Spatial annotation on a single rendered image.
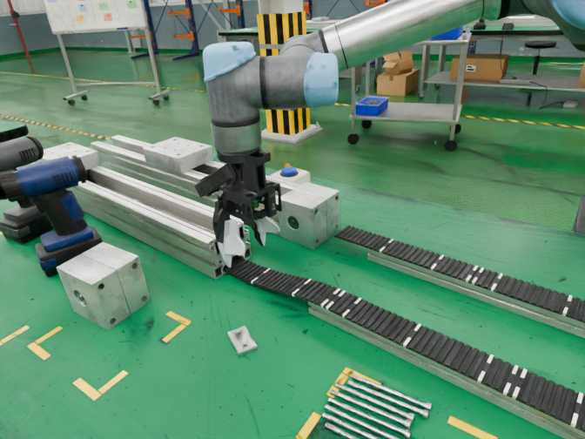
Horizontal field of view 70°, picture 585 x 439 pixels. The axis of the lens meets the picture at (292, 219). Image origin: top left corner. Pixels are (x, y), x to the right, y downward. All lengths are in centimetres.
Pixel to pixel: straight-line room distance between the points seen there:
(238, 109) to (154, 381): 40
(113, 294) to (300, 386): 34
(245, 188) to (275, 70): 19
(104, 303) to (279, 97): 42
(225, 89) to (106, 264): 35
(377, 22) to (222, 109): 28
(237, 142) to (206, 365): 33
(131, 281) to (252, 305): 21
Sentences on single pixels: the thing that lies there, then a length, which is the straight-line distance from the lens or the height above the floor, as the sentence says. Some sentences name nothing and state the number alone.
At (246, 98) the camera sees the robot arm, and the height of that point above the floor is 112.
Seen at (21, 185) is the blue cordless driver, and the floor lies 97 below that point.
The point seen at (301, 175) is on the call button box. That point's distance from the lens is 107.
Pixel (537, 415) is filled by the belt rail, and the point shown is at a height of 79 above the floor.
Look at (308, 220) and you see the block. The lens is 84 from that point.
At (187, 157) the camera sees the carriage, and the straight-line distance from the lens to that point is 110.
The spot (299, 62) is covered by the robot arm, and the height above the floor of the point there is 116.
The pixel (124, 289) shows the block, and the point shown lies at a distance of 76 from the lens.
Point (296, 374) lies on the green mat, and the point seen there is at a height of 78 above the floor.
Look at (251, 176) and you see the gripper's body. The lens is 65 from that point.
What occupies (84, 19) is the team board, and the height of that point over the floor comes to 111.
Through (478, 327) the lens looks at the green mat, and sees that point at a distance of 72.
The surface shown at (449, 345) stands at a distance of 63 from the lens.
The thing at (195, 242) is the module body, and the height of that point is 85.
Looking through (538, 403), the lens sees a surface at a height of 81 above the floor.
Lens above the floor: 125
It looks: 28 degrees down
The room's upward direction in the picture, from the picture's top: 4 degrees counter-clockwise
